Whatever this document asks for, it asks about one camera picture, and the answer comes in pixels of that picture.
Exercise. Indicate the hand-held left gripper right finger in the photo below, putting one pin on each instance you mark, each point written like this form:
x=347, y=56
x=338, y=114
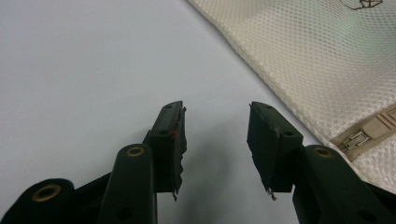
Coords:
x=267, y=149

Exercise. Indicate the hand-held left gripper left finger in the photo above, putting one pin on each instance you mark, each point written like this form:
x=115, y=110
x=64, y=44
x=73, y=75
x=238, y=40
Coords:
x=165, y=149

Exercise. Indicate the clear plastic zip bag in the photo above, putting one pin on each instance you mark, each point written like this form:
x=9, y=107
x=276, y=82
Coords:
x=311, y=71

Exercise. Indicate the pale blue table mat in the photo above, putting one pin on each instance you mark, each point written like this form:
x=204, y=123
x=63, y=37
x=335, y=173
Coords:
x=93, y=62

